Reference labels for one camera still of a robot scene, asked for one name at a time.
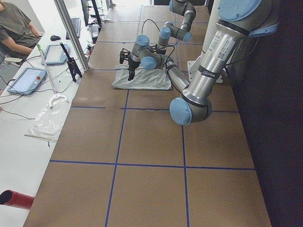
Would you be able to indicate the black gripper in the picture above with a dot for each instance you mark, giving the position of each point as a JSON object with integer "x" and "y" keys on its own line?
{"x": 131, "y": 66}

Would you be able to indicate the navy white striped polo shirt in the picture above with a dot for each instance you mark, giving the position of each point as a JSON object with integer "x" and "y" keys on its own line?
{"x": 155, "y": 79}

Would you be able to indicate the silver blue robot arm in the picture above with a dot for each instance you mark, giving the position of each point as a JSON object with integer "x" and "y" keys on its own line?
{"x": 236, "y": 20}
{"x": 185, "y": 9}

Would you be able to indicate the black keyboard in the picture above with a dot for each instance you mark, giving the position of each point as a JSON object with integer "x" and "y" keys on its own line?
{"x": 76, "y": 21}

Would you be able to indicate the far blue teach pendant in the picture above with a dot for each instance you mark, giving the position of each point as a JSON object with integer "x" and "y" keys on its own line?
{"x": 54, "y": 55}

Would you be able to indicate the blue teach pendant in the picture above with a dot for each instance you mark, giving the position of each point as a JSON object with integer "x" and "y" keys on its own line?
{"x": 28, "y": 81}
{"x": 54, "y": 55}

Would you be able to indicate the black computer mouse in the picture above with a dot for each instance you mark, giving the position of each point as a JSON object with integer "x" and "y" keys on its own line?
{"x": 55, "y": 38}

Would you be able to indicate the silver reacher grabber stick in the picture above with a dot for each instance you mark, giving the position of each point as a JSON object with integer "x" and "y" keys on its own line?
{"x": 56, "y": 95}

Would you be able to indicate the clear plastic bag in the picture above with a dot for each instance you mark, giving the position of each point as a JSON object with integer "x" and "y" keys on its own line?
{"x": 49, "y": 123}

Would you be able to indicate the near blue teach pendant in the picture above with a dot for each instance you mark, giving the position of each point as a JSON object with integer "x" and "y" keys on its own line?
{"x": 28, "y": 81}

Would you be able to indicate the seated person in olive shirt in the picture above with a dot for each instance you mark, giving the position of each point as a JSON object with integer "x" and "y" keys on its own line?
{"x": 18, "y": 36}

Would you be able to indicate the red cylinder tube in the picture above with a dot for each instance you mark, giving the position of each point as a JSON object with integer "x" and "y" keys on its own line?
{"x": 16, "y": 199}

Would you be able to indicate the wrist black camera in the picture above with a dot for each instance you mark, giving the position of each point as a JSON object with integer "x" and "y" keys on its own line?
{"x": 124, "y": 55}

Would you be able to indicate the black tripod camera stand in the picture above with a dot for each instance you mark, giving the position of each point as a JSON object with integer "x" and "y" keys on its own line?
{"x": 73, "y": 67}

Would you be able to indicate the aluminium frame post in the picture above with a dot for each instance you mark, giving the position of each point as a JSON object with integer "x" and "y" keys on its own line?
{"x": 65, "y": 17}

